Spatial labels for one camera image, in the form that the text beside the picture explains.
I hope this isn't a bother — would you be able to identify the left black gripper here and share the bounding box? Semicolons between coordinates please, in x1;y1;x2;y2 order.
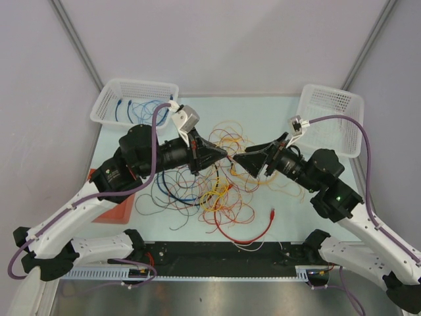
137;127;227;177

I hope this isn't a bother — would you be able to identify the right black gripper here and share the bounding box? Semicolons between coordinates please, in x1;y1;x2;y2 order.
232;132;319;193

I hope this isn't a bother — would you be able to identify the thin blue wire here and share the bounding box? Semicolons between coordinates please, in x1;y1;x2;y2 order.
136;100;170;126

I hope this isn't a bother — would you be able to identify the thin white wire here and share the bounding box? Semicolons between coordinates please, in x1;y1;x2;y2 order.
230;226;284;254

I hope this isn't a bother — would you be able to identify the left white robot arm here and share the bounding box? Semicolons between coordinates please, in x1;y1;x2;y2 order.
7;124;228;315

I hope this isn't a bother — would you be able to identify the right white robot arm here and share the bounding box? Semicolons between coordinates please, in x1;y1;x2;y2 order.
233;135;420;314

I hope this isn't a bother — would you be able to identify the right white mesh basket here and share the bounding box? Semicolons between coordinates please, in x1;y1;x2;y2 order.
296;84;364;158

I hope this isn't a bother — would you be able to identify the white mesh basket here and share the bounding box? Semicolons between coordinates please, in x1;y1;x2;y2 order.
296;84;364;158
89;78;179;132

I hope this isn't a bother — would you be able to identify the left white mesh basket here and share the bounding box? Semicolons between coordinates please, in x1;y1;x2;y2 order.
89;78;179;132

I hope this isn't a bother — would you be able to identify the orange plastic bin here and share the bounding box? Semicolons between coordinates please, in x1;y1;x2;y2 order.
87;169;136;224

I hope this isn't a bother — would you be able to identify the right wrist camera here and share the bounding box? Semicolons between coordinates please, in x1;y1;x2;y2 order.
286;115;310;148

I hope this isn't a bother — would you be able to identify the yellow wire bundle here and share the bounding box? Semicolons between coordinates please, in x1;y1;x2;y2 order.
199;176;234;211

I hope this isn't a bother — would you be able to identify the thick black cable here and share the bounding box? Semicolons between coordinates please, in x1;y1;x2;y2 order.
162;164;221;207

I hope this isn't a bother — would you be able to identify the thick red cable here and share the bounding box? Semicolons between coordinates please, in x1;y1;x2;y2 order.
214;189;276;245

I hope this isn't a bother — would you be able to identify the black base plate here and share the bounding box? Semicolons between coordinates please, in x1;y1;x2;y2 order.
125;242;334;278

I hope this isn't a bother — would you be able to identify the white slotted cable duct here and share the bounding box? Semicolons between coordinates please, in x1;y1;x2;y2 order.
61;266;310;282

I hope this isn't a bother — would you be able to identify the aluminium frame post right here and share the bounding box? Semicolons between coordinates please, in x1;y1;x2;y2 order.
341;0;401;91

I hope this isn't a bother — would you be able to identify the aluminium frame post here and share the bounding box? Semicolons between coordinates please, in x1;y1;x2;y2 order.
48;0;104;92
341;0;401;91

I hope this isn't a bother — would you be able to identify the aluminium frame post left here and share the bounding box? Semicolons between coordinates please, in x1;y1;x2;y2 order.
48;0;104;92

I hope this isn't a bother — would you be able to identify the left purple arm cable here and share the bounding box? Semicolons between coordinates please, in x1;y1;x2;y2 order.
7;102;175;280

